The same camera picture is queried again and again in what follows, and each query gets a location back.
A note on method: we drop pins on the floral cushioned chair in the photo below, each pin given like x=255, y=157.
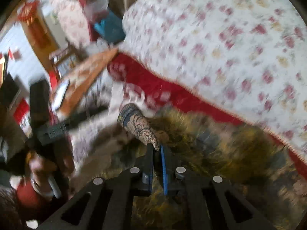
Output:
x=77, y=19

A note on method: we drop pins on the brown patterned garment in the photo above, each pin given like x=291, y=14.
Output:
x=259, y=168

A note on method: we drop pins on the red sleeve cuff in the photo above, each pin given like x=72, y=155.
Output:
x=27, y=197

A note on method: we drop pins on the white floral bed sheet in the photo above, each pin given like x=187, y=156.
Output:
x=247, y=57

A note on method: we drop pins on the red floral plush blanket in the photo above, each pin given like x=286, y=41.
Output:
x=125, y=81

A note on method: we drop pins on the blue plastic bag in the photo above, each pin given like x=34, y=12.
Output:
x=110, y=28

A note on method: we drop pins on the person's left hand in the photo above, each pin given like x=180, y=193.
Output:
x=41, y=170

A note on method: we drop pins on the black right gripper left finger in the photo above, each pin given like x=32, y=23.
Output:
x=106, y=204

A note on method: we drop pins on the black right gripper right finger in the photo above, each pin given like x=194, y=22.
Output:
x=211, y=201

